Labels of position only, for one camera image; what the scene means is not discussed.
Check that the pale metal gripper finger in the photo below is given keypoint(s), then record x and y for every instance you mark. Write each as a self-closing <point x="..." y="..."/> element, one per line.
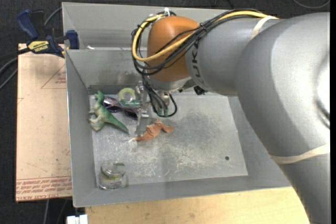
<point x="147" y="121"/>
<point x="141" y="127"/>

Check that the brown toy dinosaur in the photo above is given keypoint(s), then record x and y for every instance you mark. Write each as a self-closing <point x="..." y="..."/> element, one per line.
<point x="153" y="131"/>

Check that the green clear tape dispenser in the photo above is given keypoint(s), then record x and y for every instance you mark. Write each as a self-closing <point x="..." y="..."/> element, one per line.
<point x="127" y="97"/>

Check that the purple sunglasses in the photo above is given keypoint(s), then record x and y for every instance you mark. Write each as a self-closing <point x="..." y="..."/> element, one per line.
<point x="115" y="108"/>

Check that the green toy dinosaur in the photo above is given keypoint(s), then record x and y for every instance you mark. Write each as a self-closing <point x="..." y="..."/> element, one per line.
<point x="103" y="116"/>

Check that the grey metal bin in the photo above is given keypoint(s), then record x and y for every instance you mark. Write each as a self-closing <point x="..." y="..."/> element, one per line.
<point x="199" y="144"/>

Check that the clear glass cup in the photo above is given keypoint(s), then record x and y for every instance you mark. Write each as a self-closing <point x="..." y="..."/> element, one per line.
<point x="113" y="177"/>

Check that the brown cardboard board red print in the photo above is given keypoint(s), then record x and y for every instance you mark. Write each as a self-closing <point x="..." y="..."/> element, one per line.
<point x="42" y="123"/>

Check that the black cylinder on white bracket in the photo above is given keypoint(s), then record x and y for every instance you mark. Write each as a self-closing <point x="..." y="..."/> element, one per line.
<point x="199" y="90"/>

